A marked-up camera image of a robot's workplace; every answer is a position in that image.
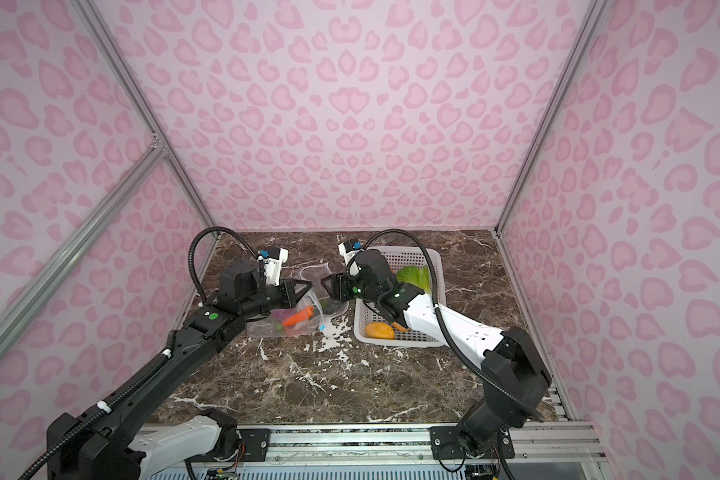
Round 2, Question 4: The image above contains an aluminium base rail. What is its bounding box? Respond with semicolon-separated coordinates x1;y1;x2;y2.
86;419;607;480

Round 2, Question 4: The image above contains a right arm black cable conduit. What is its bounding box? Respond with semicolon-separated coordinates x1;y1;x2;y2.
359;229;544;421

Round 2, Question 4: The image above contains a yellow toy potato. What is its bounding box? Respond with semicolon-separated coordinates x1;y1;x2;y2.
365;322;396;340

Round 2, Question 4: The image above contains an aluminium corner post left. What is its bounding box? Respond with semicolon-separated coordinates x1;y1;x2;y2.
70;0;216;227

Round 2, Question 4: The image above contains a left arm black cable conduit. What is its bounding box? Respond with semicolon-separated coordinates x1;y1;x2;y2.
17;226;259;480

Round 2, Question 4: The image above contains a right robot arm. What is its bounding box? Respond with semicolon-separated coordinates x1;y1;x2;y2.
321;249;552;457

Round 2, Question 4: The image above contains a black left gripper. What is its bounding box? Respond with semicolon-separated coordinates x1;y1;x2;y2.
241;277;313;321

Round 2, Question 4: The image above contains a purple toy onion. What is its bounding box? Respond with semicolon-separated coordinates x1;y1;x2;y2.
270;309;296;330

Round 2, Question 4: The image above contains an aluminium corner post right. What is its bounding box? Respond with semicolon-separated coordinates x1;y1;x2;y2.
494;0;613;237

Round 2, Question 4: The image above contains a brown toy bread roll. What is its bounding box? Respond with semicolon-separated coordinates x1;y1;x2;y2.
392;322;410;332

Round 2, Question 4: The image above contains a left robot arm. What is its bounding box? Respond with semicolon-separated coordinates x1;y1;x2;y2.
22;260;312;479

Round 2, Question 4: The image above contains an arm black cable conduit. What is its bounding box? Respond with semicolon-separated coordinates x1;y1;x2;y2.
17;226;259;480
359;229;544;421

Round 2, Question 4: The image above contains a white perforated plastic basket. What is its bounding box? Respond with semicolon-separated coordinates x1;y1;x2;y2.
353;245;448;349

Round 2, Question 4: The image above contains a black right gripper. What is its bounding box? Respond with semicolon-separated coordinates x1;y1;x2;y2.
318;270;383;303

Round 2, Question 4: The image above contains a clear zip top bag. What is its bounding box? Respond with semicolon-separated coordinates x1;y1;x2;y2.
245;263;348;338

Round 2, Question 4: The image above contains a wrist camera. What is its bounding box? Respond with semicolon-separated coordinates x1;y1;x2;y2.
338;239;363;277
259;247;289;286

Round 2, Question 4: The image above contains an aluminium diagonal wall bar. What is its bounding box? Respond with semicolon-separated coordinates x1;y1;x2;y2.
0;142;164;362

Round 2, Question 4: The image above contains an aluminium corner post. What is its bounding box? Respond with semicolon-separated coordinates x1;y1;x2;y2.
494;0;613;237
70;0;216;227

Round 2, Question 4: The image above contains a green toy lettuce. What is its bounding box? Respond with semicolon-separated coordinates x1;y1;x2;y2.
396;266;432;295

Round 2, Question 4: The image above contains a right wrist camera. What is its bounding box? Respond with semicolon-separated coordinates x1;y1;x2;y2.
338;239;363;277

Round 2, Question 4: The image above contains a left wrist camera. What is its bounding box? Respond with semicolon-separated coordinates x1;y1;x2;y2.
259;247;289;286

